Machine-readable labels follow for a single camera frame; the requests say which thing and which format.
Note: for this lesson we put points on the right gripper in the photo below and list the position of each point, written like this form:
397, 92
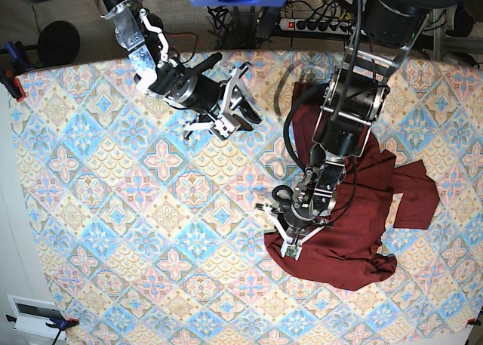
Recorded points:
186, 88

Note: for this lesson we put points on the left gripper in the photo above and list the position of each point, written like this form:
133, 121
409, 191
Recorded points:
294, 223

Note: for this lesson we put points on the dark red t-shirt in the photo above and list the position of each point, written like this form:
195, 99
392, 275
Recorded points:
345, 256

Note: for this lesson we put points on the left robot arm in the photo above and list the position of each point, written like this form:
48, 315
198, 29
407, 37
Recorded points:
383, 35

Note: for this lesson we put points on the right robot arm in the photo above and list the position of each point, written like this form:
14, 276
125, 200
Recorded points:
142, 35

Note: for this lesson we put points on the white power strip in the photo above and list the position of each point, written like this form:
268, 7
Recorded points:
314, 26

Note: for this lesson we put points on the patterned tablecloth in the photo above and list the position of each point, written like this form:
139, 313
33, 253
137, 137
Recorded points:
147, 238

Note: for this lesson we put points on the lower right table clamp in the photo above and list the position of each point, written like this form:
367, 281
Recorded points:
474, 322

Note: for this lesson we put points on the table clamp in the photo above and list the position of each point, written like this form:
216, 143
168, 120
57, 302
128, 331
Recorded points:
56, 324
474, 322
9, 76

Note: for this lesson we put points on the black round stool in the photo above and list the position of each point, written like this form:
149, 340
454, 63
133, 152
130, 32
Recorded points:
58, 44

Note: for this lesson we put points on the upper left table clamp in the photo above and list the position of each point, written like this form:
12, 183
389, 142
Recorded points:
9, 76

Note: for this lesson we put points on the lower left table clamp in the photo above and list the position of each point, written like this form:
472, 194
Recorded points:
56, 324

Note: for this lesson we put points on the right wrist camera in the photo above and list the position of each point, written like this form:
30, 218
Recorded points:
224, 127

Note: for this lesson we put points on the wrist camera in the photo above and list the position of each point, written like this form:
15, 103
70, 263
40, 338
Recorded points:
224, 127
292, 251

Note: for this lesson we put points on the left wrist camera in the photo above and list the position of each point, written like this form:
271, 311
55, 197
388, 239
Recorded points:
292, 251

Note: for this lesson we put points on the white wall outlet box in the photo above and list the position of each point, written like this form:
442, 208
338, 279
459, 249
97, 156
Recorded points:
32, 316

